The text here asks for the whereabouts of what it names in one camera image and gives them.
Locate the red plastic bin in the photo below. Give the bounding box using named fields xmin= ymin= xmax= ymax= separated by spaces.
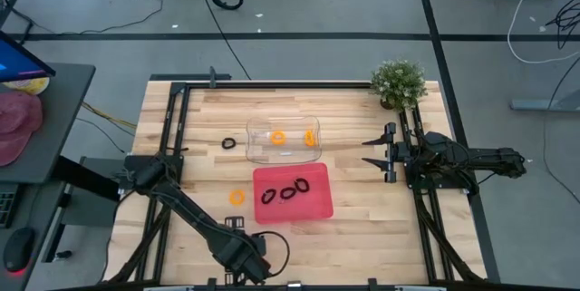
xmin=252 ymin=161 xmax=334 ymax=226

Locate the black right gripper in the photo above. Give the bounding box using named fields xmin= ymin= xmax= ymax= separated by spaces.
xmin=361 ymin=121 xmax=411 ymax=184

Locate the long black floor cable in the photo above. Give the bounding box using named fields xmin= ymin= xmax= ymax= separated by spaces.
xmin=192 ymin=0 xmax=253 ymax=81

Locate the dark grey side desk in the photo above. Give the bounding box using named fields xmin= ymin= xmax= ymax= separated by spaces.
xmin=0 ymin=63 xmax=97 ymax=186

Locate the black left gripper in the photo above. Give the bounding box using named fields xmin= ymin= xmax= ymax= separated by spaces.
xmin=223 ymin=215 xmax=273 ymax=286

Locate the grey side desk base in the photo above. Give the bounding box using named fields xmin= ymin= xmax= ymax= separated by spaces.
xmin=42 ymin=154 xmax=123 ymax=265

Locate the long white floor cable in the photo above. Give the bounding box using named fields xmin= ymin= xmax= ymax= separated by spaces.
xmin=507 ymin=0 xmax=580 ymax=65

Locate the computer monitor blue screen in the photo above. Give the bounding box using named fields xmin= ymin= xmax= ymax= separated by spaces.
xmin=0 ymin=30 xmax=57 ymax=83

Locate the clear plastic bin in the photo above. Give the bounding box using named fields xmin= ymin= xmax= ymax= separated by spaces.
xmin=245 ymin=115 xmax=323 ymax=165

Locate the pink cap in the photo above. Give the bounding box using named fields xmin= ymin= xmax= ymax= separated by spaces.
xmin=0 ymin=90 xmax=44 ymax=168

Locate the black computer mouse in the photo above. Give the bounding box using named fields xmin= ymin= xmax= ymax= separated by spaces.
xmin=2 ymin=226 xmax=36 ymax=275

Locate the small potted green plant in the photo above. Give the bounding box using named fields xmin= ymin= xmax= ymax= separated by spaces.
xmin=370 ymin=59 xmax=428 ymax=113

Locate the curved black floor cable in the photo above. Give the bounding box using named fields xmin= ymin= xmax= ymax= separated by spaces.
xmin=542 ymin=57 xmax=580 ymax=205

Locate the grey desk foot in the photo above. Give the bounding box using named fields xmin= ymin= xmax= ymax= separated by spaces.
xmin=509 ymin=89 xmax=580 ymax=113

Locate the yellow and black wire bundle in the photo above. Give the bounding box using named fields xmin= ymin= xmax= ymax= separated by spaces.
xmin=80 ymin=102 xmax=140 ymax=131

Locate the yellow round object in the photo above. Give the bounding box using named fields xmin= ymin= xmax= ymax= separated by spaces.
xmin=2 ymin=76 xmax=50 ymax=96

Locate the black keyboard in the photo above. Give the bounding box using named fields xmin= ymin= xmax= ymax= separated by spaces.
xmin=0 ymin=184 xmax=17 ymax=228

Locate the tangled black cable bundle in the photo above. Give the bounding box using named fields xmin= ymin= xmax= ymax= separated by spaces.
xmin=546 ymin=0 xmax=580 ymax=51

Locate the thin black floor cable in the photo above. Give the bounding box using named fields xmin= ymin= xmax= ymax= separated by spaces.
xmin=79 ymin=0 xmax=164 ymax=35

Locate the black aluminium table frame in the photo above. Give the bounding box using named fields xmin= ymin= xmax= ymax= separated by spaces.
xmin=102 ymin=66 xmax=502 ymax=291

